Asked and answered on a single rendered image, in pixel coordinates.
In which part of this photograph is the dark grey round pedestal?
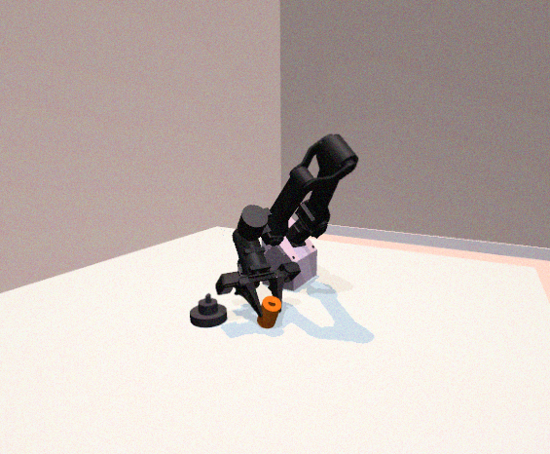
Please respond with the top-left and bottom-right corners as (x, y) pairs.
(190, 293), (227, 327)

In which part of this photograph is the orange knob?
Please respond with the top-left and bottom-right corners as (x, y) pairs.
(257, 296), (281, 328)

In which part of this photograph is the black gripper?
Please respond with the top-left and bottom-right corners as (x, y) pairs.
(215, 244), (301, 317)

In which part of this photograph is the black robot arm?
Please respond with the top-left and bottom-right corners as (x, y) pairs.
(232, 134), (358, 252)

